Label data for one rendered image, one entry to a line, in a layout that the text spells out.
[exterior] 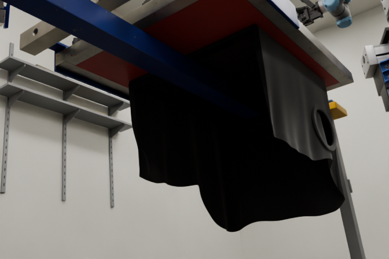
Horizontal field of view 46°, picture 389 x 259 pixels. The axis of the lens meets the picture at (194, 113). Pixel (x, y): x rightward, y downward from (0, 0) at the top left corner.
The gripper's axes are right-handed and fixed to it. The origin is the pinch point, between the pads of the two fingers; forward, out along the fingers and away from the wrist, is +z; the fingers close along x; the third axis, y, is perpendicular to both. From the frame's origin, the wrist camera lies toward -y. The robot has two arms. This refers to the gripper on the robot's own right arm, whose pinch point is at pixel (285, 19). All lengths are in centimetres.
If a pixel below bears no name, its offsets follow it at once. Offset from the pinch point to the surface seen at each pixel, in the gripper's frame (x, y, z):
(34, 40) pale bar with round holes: -152, 48, 14
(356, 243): -58, 117, -25
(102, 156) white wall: 36, 25, 191
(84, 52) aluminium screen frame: -144, 54, 5
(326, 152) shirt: -92, 89, -34
